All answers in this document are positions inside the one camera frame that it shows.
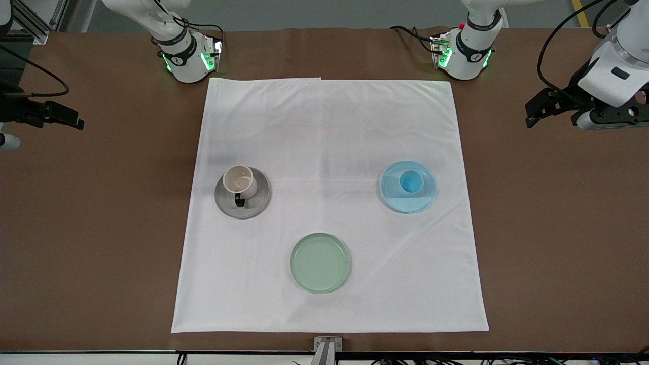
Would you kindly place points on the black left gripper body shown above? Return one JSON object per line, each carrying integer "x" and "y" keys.
{"x": 576, "y": 90}

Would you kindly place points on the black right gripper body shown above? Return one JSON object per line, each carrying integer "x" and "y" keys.
{"x": 14, "y": 108}

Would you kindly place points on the blue cup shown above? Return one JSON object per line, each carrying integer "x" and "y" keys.
{"x": 411, "y": 183}

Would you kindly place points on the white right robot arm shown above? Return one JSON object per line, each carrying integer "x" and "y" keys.
{"x": 187, "y": 66}

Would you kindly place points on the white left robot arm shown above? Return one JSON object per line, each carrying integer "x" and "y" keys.
{"x": 608, "y": 76}

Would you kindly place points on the silver base connector plate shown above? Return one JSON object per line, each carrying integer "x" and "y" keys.
{"x": 214, "y": 53}
{"x": 440, "y": 50}

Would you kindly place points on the blue plate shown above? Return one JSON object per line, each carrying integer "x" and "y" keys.
{"x": 421, "y": 200}

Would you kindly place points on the gray plate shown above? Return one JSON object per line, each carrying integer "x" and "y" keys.
{"x": 259, "y": 200}

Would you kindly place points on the green plate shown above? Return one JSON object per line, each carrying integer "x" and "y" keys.
{"x": 320, "y": 262}

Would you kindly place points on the white table cloth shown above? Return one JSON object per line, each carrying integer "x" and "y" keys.
{"x": 329, "y": 137}

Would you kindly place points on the aluminium frame profile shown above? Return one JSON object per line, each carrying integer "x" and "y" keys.
{"x": 33, "y": 28}

